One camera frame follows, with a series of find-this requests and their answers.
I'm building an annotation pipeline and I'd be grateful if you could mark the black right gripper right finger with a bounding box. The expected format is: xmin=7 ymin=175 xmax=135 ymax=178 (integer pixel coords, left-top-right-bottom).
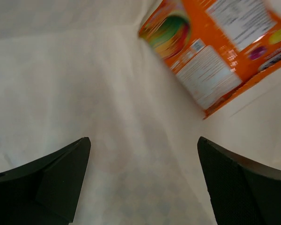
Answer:
xmin=197 ymin=137 xmax=281 ymax=225

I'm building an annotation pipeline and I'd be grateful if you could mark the checkered blue paper bag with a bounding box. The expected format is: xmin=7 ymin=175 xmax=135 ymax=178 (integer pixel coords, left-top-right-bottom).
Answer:
xmin=0 ymin=0 xmax=281 ymax=225

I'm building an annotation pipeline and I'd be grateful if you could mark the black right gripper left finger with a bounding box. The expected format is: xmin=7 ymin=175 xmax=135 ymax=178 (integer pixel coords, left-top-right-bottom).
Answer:
xmin=0 ymin=137 xmax=91 ymax=225

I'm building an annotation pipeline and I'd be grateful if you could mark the small orange white packet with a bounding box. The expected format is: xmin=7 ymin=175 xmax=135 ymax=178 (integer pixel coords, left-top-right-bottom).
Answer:
xmin=138 ymin=0 xmax=281 ymax=117

